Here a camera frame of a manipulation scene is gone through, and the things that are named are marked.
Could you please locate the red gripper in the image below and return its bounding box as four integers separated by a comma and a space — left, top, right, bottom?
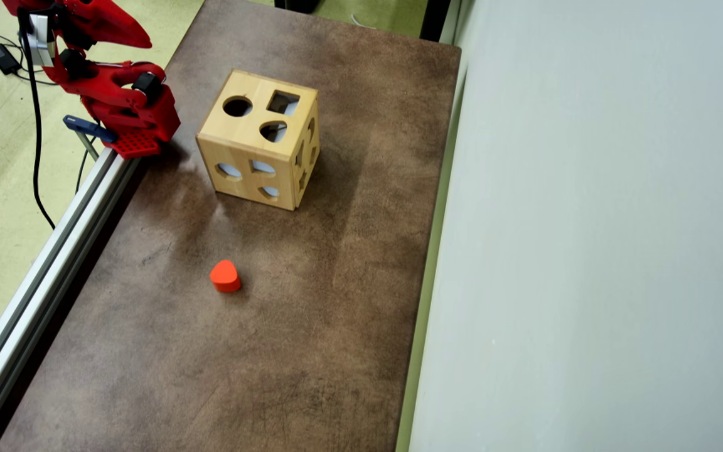
1, 0, 153, 51

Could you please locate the aluminium profile rail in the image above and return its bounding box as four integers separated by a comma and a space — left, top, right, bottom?
0, 148, 142, 452

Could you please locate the thick black camera cable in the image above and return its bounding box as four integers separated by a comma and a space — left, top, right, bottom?
16, 5, 56, 230

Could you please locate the orange heart-shaped block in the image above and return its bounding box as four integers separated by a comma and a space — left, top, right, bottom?
210, 259, 242, 293

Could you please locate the black power adapter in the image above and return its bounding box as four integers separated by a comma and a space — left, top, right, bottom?
0, 43, 21, 76

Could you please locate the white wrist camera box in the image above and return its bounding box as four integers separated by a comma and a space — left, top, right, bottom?
26, 14, 56, 67

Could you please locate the black object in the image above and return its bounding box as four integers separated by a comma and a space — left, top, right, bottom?
274, 0, 322, 14

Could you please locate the wooden shape sorter box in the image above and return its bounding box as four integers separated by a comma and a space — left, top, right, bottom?
196, 69, 321, 212

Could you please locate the blue clamp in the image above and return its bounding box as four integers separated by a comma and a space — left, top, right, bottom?
63, 114, 117, 161

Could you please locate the black vertical post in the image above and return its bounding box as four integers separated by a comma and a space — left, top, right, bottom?
420, 0, 451, 42

